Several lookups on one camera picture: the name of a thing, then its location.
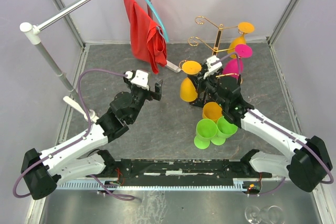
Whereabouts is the white cable tray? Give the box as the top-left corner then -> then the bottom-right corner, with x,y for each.
57,179 -> 247,192

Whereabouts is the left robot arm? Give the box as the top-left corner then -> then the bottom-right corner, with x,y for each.
19,79 -> 162,200

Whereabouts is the gold wine glass rack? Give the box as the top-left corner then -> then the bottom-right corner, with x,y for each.
179,16 -> 244,107

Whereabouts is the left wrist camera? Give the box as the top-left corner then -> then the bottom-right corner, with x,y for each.
125,69 -> 150,90

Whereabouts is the pink wine glass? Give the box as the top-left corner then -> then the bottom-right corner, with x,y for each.
222,44 -> 253,79

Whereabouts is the green wine glass left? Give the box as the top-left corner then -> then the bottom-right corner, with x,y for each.
194,119 -> 217,150

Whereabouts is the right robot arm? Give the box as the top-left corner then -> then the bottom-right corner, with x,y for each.
187,63 -> 334,193

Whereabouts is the green wine glass right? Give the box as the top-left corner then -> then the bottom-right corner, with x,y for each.
211,116 -> 238,146

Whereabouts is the orange wine glass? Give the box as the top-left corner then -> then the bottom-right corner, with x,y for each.
202,102 -> 222,123
227,22 -> 255,54
180,60 -> 202,102

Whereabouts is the clear wine glass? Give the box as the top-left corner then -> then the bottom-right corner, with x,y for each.
244,205 -> 285,224

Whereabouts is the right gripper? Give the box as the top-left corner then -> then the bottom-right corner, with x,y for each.
189,69 -> 227,108

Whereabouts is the red cloth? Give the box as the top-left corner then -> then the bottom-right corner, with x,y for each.
123,0 -> 167,74

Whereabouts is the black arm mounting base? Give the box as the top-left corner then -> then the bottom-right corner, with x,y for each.
96,150 -> 272,186

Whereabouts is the green wine glass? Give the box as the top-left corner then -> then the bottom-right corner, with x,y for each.
194,119 -> 217,150
211,116 -> 238,146

